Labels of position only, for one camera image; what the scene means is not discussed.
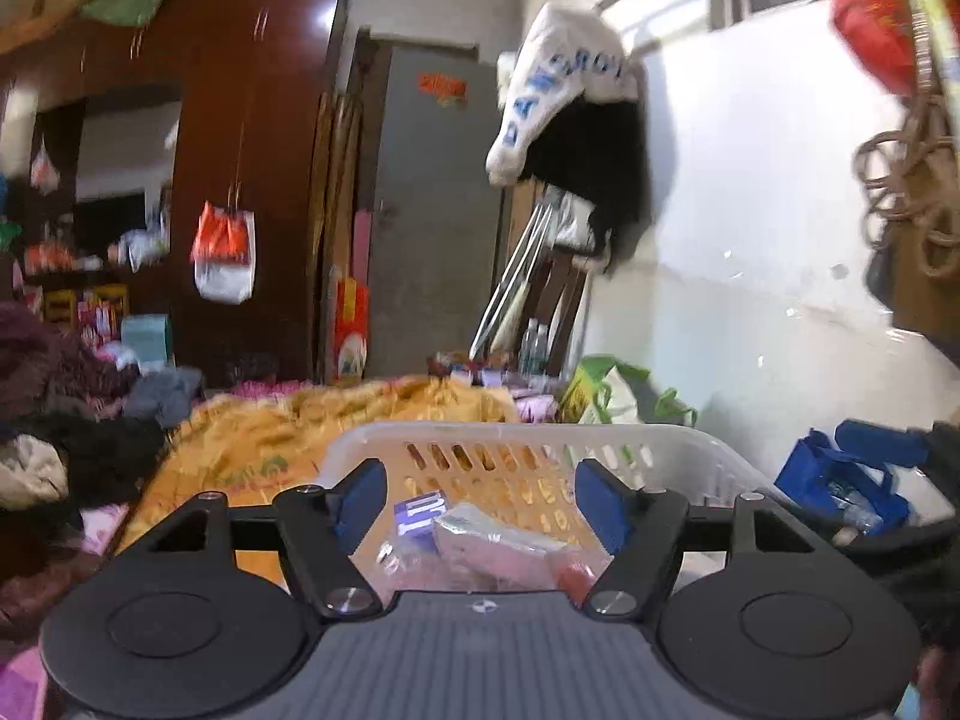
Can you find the grey door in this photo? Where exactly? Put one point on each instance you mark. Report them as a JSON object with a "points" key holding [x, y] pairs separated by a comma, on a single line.
{"points": [[435, 240]]}

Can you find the red door sticker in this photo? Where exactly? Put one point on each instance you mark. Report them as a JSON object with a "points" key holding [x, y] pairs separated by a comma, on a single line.
{"points": [[442, 90]]}

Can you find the red plastic bag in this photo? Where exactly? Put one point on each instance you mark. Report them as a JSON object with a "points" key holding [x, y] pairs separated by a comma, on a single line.
{"points": [[877, 22]]}

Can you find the orange white plastic bag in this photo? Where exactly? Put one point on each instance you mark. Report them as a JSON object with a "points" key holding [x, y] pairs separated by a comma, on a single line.
{"points": [[223, 255]]}

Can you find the brown wooden wardrobe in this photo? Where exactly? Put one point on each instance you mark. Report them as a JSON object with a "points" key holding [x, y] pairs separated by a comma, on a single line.
{"points": [[247, 127]]}

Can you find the purple tissue pack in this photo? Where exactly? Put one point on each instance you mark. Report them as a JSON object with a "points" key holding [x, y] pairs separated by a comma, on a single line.
{"points": [[420, 514]]}

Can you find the wooden chair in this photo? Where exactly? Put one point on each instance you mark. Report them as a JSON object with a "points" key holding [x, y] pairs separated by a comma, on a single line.
{"points": [[559, 307]]}

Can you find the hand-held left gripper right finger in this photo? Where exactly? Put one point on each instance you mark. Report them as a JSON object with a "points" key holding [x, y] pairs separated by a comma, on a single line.
{"points": [[600, 499]]}

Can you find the blue tote bag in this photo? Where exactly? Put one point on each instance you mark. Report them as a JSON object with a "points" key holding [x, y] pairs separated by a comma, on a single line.
{"points": [[832, 484]]}

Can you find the beige cloth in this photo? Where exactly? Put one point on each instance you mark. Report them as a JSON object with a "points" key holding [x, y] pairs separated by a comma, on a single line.
{"points": [[30, 469]]}

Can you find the white printed garment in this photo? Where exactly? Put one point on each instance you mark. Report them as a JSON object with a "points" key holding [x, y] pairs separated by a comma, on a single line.
{"points": [[555, 60]]}

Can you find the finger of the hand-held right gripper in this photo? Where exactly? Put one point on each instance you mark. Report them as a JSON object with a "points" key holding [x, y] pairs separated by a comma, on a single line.
{"points": [[877, 441]]}

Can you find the black garment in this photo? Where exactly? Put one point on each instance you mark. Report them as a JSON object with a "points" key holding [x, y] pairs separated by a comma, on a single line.
{"points": [[600, 172]]}

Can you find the red yellow box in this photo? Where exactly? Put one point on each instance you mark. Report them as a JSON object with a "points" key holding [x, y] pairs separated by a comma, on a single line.
{"points": [[351, 330]]}

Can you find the dark purple blanket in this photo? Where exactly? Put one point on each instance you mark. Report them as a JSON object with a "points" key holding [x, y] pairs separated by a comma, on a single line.
{"points": [[52, 360]]}

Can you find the teal box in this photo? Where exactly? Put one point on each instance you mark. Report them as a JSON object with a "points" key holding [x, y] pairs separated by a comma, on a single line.
{"points": [[146, 341]]}

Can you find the wooden boards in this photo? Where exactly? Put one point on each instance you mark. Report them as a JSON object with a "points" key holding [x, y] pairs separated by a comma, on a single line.
{"points": [[341, 240]]}

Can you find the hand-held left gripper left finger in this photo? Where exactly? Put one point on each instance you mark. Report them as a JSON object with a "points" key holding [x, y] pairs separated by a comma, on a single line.
{"points": [[360, 499]]}

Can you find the green white bag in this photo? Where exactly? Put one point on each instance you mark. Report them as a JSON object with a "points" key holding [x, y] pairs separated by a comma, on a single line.
{"points": [[607, 394]]}

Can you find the metal folding rack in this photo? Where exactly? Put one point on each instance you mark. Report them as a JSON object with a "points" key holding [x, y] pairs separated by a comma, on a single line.
{"points": [[514, 270]]}

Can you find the small orange white bag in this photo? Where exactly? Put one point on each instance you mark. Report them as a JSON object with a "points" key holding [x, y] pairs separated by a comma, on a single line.
{"points": [[45, 172]]}

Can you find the clear water bottle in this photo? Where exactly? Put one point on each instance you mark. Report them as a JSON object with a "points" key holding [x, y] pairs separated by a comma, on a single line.
{"points": [[534, 349]]}

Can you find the yellow orange blanket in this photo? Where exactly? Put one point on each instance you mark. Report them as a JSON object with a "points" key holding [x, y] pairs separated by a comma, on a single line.
{"points": [[300, 427]]}

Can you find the clear plastic bag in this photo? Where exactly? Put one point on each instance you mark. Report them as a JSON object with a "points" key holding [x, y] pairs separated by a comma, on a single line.
{"points": [[465, 566]]}

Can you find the white plastic basket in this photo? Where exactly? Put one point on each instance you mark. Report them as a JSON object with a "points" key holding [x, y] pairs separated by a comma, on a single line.
{"points": [[525, 439]]}

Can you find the grey cloth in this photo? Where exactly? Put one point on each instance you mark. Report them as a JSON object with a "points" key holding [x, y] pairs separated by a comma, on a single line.
{"points": [[161, 397]]}

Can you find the black cloth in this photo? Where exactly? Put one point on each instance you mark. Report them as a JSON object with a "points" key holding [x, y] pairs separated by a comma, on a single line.
{"points": [[90, 457]]}

